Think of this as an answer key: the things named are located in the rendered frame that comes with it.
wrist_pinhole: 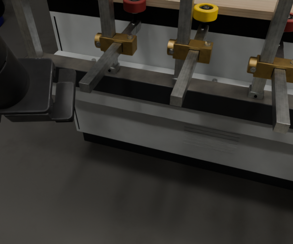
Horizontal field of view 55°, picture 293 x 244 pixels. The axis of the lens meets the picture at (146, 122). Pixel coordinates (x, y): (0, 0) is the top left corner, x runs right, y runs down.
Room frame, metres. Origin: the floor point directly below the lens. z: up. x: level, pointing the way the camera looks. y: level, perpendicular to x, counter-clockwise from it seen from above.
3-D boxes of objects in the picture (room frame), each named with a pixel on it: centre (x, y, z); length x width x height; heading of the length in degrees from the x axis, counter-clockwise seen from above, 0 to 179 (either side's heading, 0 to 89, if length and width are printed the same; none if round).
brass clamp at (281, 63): (0.73, -0.37, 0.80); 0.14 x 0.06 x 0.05; 73
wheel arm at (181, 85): (0.75, -0.14, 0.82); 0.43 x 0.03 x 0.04; 163
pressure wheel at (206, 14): (0.94, -0.20, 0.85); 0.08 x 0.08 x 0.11
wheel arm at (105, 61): (0.83, 0.10, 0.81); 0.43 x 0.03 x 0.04; 163
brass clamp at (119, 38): (0.88, 0.10, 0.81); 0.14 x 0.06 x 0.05; 73
